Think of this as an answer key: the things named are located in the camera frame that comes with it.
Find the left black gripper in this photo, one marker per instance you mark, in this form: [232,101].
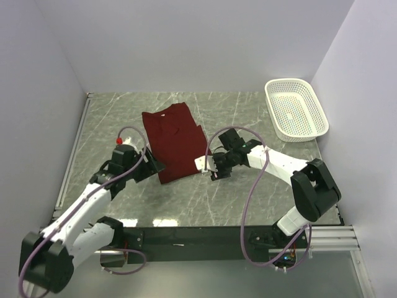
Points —
[151,167]

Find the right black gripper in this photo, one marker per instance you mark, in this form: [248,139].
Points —
[221,174]

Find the dark red polo shirt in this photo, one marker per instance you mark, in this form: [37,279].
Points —
[175,140]

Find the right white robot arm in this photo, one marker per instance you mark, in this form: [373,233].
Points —
[314,189]

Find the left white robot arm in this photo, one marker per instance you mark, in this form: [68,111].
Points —
[48,258]

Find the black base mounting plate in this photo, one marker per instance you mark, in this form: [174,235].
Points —
[261,242]

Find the white perforated plastic basket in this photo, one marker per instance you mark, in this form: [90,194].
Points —
[295,111]

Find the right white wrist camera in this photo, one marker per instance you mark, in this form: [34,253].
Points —
[205,164]

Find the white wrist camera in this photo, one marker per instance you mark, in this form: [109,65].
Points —
[123,143]
[205,164]

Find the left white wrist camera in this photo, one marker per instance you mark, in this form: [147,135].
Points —
[123,143]

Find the aluminium frame rail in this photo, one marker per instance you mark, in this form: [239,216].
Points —
[334,238]

